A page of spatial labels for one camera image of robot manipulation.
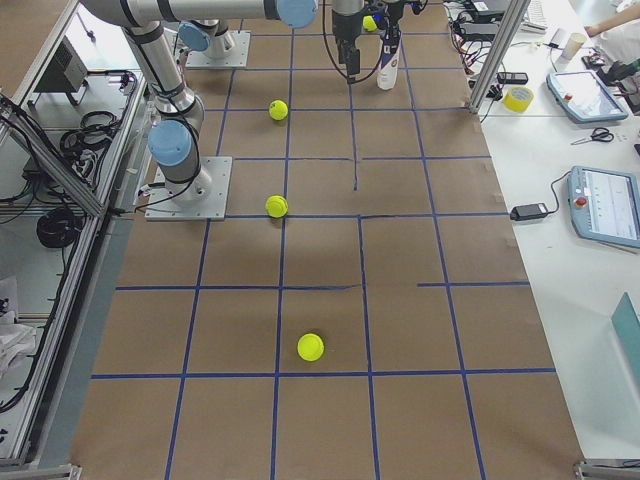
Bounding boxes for aluminium frame post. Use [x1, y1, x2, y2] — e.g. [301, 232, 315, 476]
[467, 0, 530, 114]

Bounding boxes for white blue tennis ball can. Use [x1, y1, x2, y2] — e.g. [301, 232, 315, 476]
[376, 25, 402, 91]

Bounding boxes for tennis ball centre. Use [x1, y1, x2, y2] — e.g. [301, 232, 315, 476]
[265, 195, 289, 219]

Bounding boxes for tennis ball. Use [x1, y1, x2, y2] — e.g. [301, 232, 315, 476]
[268, 99, 289, 121]
[265, 195, 289, 219]
[296, 332, 325, 362]

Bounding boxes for tennis ball far middle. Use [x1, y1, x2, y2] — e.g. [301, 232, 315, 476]
[268, 99, 289, 121]

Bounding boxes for yellow tape roll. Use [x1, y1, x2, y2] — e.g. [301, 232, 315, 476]
[503, 86, 534, 113]

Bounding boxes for upper teach pendant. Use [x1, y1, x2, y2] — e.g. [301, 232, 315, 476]
[546, 70, 628, 123]

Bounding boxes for black power adapter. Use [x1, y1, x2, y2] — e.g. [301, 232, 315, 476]
[509, 203, 549, 222]

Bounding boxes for lower teach pendant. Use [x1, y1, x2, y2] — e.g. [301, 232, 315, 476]
[567, 166, 639, 249]

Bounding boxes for tennis ball near front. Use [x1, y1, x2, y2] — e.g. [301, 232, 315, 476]
[296, 332, 325, 362]

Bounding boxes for teach pendant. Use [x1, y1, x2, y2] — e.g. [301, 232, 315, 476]
[567, 166, 639, 249]
[546, 70, 628, 123]

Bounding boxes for coiled black cable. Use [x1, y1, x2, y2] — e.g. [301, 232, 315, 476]
[36, 205, 84, 250]

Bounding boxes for paper cup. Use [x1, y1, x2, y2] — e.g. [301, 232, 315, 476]
[561, 32, 588, 61]

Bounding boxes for tennis ball far corner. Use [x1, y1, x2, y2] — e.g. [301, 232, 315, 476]
[362, 15, 378, 32]

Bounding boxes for grey control box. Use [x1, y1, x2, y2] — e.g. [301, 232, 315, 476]
[34, 36, 88, 106]

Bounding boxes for black handled scissors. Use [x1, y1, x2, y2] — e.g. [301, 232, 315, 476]
[571, 127, 615, 145]

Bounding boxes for black remote device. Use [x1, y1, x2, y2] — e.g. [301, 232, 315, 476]
[496, 72, 529, 85]

